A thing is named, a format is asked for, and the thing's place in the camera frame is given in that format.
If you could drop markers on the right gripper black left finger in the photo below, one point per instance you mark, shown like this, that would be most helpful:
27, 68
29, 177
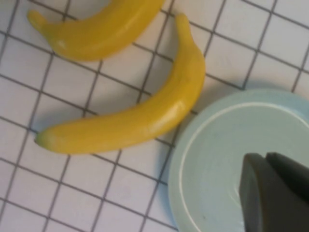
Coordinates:
265, 200

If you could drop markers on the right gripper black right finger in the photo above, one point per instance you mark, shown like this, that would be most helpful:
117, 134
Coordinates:
294, 174

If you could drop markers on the long yellow green-tipped banana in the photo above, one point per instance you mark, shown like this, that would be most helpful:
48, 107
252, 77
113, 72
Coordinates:
144, 120

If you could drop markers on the short yellow banana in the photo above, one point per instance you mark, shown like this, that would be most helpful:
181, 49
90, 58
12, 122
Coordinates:
106, 36

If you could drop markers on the pale green round plate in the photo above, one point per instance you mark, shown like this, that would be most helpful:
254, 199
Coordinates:
212, 157

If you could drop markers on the white checked tablecloth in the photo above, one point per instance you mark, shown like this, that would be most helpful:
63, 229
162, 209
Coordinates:
60, 188

